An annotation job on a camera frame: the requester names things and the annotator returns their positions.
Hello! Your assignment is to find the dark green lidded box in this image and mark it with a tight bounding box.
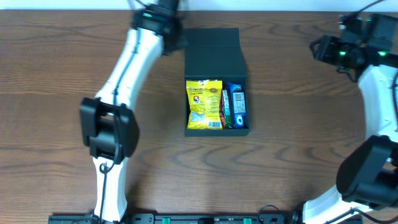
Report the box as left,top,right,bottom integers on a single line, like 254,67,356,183
184,28,251,137

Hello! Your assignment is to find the yellow snack bag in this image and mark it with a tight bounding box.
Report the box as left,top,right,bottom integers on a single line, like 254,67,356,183
186,80,223,129

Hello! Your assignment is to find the blue Oreo cookie pack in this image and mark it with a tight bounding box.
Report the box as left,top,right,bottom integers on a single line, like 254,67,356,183
227,82,246,129

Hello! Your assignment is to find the small green candy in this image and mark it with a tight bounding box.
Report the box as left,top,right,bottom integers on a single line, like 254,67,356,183
222,90,233,129

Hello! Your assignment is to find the small blue white packet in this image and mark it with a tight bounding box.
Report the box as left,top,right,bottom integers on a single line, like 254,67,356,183
232,92,246,114

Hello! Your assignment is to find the red candy bag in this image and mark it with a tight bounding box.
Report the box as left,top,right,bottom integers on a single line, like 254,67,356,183
219,100,226,129

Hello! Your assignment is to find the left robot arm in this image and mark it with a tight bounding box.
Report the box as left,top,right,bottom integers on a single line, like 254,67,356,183
80,0,185,223

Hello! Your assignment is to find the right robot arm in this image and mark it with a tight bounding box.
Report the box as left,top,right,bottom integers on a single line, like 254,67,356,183
290,12,397,224

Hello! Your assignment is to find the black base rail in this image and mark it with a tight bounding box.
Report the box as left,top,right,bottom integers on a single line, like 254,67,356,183
47,213,293,224

